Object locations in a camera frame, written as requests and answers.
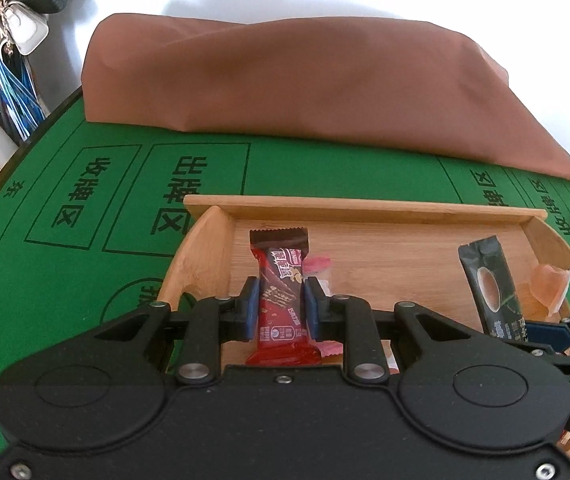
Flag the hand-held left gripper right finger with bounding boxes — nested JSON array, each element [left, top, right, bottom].
[[304, 277, 470, 386]]

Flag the black coffee stick packet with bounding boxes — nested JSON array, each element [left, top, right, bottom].
[[457, 237, 528, 346]]

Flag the brown cloth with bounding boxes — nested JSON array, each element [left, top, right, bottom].
[[81, 12, 570, 187]]

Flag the pink red candy packet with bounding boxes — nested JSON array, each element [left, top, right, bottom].
[[302, 255, 343, 361]]

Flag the wooden tray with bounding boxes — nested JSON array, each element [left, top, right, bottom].
[[155, 194, 570, 463]]

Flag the blue cords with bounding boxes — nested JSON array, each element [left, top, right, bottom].
[[0, 42, 46, 141]]

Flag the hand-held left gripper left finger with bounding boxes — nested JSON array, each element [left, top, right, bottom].
[[94, 276, 261, 386]]

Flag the small white pouch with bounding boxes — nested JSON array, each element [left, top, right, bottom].
[[0, 0, 50, 56]]

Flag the pink jelly cup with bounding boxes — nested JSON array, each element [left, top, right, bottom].
[[530, 262, 570, 318]]

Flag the red chocolate bar packet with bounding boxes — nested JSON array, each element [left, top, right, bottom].
[[245, 227, 323, 367]]

